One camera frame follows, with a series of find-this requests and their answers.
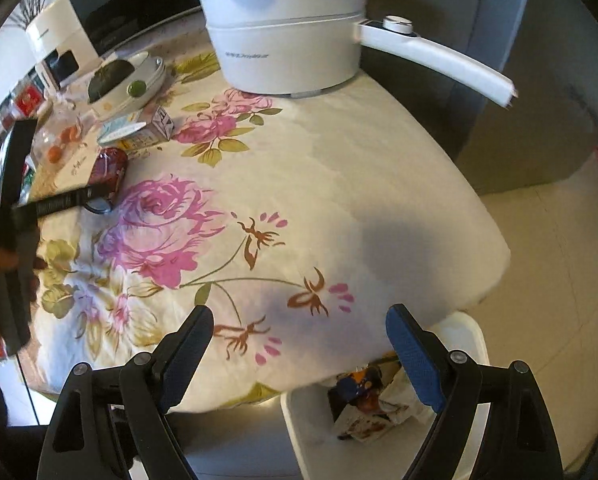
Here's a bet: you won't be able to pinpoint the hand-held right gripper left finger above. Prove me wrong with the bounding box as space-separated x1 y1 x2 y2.
38 304 214 480

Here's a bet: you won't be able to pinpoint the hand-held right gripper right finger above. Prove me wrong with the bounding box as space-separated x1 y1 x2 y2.
385 303 564 480

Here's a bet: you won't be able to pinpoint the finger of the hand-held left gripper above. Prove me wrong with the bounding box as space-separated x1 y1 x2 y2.
0 119 38 212
16 182 113 222

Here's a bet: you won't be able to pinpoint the white tissue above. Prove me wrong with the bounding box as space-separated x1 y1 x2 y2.
379 372 432 423

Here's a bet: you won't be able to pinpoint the orange snack packet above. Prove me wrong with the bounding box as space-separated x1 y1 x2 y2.
351 366 386 413

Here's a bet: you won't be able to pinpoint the red drink can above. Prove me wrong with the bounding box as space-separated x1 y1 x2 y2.
84 148 130 214

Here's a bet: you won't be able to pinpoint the blue carton box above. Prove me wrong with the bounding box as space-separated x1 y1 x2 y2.
335 374 367 406

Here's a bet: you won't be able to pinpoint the white printed wrapper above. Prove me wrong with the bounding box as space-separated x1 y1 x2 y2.
335 402 397 443

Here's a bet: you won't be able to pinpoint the white trash bin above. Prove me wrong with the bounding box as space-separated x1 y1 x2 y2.
280 310 490 480

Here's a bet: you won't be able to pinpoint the clear bag of tomatoes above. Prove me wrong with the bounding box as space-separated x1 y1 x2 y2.
31 99 104 171

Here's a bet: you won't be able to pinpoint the red tin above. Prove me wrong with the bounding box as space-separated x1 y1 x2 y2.
15 85 44 114

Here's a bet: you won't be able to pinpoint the small printed carton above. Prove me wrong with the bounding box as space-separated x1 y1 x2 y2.
98 106 176 152

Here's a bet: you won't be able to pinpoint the white air fryer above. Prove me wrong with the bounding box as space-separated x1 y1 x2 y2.
25 0 100 91

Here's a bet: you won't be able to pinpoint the dried branches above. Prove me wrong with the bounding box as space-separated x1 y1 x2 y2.
9 0 46 32

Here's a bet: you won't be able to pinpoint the white bowl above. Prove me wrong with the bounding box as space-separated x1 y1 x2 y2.
88 51 168 121

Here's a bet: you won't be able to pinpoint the floral tablecloth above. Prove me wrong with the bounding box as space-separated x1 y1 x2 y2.
19 35 510 413

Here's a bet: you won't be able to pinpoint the black microwave oven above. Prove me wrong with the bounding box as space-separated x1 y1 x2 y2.
64 0 244 56

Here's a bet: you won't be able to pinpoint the white electric pot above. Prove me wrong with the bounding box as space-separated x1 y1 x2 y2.
192 0 518 108

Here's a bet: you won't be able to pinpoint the grey cabinet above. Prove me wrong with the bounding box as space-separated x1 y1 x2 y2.
359 0 598 196

